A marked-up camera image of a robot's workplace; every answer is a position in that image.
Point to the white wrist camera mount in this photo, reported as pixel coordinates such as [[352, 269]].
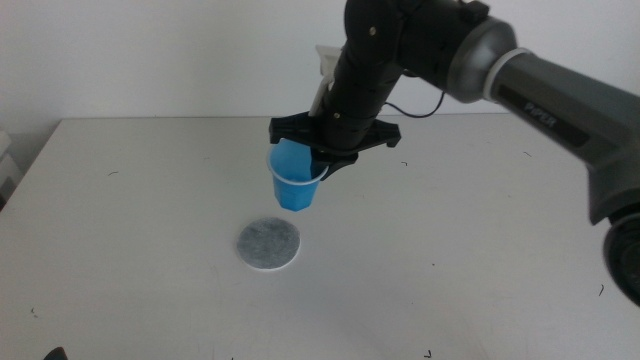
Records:
[[325, 60]]

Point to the blue plastic cup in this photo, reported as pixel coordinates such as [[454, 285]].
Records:
[[292, 190]]

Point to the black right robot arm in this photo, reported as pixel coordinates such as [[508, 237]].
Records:
[[550, 110]]

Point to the round grey cup mat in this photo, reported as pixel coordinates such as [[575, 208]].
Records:
[[268, 243]]

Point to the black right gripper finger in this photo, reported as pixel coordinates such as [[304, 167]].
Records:
[[318, 161], [344, 162]]

